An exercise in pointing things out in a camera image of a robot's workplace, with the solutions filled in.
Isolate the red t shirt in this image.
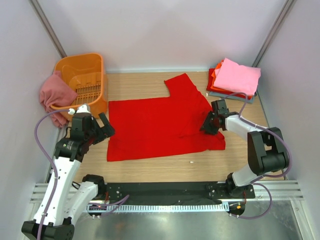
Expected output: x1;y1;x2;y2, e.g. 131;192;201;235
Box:
206;68;254;100
106;73;226;162

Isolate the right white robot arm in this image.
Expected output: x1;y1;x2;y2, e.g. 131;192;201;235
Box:
200;99;292;198

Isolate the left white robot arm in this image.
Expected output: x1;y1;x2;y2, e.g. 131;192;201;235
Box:
21;111;115;240

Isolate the folded grey t shirt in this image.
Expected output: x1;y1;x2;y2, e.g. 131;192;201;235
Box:
207;91;255;104

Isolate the folded red t shirt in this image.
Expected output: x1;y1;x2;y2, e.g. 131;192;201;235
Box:
206;68;254;100

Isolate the folded pink t shirt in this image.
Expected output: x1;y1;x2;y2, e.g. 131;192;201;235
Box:
213;57;262;96

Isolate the orange plastic basket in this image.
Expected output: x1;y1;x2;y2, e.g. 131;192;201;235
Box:
51;53;108;119

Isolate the dusty pink t shirt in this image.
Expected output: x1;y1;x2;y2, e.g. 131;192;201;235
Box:
39;70;78;113

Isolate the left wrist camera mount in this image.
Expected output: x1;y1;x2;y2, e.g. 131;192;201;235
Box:
67;103;92;117

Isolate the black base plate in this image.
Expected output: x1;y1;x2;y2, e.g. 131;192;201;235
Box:
104;181;256;202

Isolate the white slotted cable duct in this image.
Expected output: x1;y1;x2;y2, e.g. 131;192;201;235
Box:
86;202;230;214

